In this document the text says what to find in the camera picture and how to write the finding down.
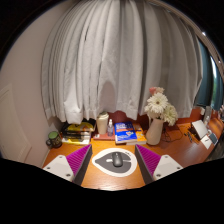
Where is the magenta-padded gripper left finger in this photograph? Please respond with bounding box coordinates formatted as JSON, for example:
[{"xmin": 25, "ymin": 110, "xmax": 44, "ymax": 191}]
[{"xmin": 42, "ymin": 143, "xmax": 94, "ymax": 186}]

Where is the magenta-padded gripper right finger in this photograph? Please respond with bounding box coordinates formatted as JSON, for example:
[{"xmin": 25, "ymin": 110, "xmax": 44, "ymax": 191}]
[{"xmin": 134, "ymin": 143, "xmax": 184, "ymax": 185}]

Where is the dark grey computer mouse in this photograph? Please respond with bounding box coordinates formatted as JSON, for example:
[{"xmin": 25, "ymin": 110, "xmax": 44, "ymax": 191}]
[{"xmin": 111, "ymin": 151, "xmax": 124, "ymax": 168}]

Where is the white and grey mouse pad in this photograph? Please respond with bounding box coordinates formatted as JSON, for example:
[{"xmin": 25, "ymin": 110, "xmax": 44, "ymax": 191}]
[{"xmin": 91, "ymin": 147, "xmax": 138, "ymax": 178}]

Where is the dark green mug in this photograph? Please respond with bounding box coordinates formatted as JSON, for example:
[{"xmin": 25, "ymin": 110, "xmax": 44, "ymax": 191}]
[{"xmin": 45, "ymin": 130, "xmax": 63, "ymax": 150}]

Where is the dark book with yellow print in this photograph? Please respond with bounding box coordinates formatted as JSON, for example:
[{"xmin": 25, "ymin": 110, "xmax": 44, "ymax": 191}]
[{"xmin": 61, "ymin": 134, "xmax": 92, "ymax": 141}]

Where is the white jug vase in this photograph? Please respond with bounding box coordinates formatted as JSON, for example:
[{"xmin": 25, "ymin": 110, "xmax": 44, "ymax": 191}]
[{"xmin": 145, "ymin": 117, "xmax": 165, "ymax": 146}]

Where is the thin black book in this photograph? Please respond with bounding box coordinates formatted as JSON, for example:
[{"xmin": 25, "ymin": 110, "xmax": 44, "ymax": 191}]
[{"xmin": 62, "ymin": 129, "xmax": 93, "ymax": 137}]

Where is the orange book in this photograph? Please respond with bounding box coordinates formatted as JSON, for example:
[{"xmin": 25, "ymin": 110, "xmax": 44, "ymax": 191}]
[{"xmin": 133, "ymin": 123, "xmax": 148, "ymax": 146}]

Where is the yellow and black book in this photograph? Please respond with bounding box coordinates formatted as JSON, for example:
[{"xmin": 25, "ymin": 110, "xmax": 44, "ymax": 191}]
[{"xmin": 66, "ymin": 121, "xmax": 96, "ymax": 133}]

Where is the white flat device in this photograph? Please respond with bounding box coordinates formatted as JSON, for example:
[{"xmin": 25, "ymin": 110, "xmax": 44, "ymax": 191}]
[{"xmin": 191, "ymin": 119, "xmax": 208, "ymax": 140}]

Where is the red-brown notebook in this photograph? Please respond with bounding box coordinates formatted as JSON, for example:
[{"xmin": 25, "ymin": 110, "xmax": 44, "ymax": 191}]
[{"xmin": 93, "ymin": 132, "xmax": 116, "ymax": 141}]

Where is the blue book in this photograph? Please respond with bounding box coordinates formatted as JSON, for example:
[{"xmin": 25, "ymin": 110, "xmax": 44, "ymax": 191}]
[{"xmin": 113, "ymin": 121, "xmax": 138, "ymax": 144}]

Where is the cream lidded tumbler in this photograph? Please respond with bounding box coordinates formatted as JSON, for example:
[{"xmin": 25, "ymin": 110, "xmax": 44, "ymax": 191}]
[{"xmin": 96, "ymin": 111, "xmax": 110, "ymax": 136}]

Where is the clear spray bottle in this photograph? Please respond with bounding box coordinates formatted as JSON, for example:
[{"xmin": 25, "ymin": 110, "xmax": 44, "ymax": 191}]
[{"xmin": 106, "ymin": 118, "xmax": 115, "ymax": 137}]

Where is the white flower bunch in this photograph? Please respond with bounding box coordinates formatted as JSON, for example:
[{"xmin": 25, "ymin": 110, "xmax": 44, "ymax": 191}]
[{"xmin": 143, "ymin": 86, "xmax": 179, "ymax": 127}]

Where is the dark wooden desk backboard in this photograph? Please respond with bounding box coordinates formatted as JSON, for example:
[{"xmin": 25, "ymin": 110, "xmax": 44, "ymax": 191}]
[{"xmin": 59, "ymin": 108, "xmax": 204, "ymax": 134}]

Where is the white pleated curtain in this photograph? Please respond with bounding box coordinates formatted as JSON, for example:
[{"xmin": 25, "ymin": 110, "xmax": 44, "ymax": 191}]
[{"xmin": 40, "ymin": 0, "xmax": 204, "ymax": 125}]

